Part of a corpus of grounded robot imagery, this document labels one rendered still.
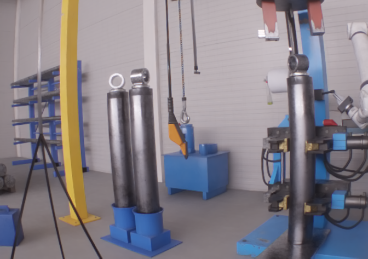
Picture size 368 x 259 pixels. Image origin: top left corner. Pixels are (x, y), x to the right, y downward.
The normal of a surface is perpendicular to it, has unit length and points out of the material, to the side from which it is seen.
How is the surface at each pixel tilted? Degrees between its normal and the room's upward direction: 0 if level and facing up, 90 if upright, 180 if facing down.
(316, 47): 90
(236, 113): 90
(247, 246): 90
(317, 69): 90
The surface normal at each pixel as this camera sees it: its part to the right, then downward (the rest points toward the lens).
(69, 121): 0.78, -0.03
